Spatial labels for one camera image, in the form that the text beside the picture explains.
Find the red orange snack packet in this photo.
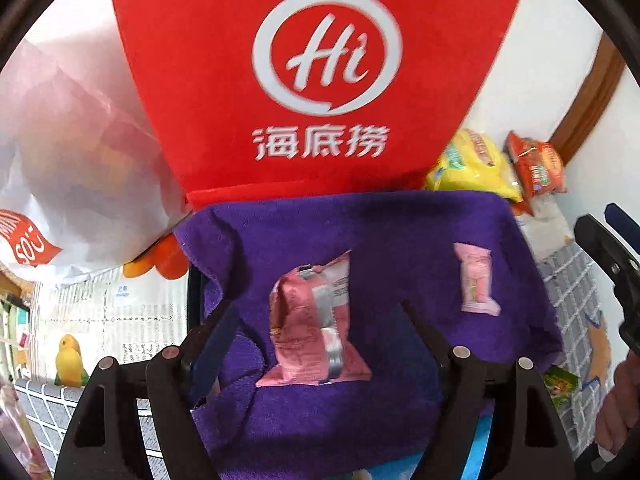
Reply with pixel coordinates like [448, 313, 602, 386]
[504, 130, 569, 196]

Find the yellow green snack bag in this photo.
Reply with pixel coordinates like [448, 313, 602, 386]
[424, 127, 523, 206]

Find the small green packet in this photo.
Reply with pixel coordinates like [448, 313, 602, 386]
[542, 364, 581, 413]

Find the small pink snack packet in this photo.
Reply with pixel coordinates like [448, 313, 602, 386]
[452, 242, 502, 317]

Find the person's right hand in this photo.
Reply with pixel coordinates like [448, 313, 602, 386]
[594, 359, 640, 457]

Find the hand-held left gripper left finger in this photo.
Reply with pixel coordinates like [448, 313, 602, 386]
[52, 300, 241, 480]

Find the white plastic shopping bag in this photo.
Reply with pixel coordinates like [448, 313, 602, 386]
[0, 40, 193, 286]

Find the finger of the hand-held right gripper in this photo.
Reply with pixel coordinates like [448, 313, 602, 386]
[604, 203, 640, 257]
[573, 214, 640, 311]

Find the brown wooden door frame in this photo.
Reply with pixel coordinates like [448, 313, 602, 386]
[547, 32, 626, 161]

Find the red Haidilao paper bag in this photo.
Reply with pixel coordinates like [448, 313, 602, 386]
[107, 0, 531, 211]

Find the purple towel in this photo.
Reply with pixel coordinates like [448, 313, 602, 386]
[172, 190, 563, 480]

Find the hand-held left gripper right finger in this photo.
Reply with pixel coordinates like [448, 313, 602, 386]
[400, 300, 576, 480]

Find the grey checkered printed bedsheet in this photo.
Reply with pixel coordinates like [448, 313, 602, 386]
[10, 195, 626, 480]

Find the pink-white snack packet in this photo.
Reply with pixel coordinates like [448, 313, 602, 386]
[255, 249, 373, 388]

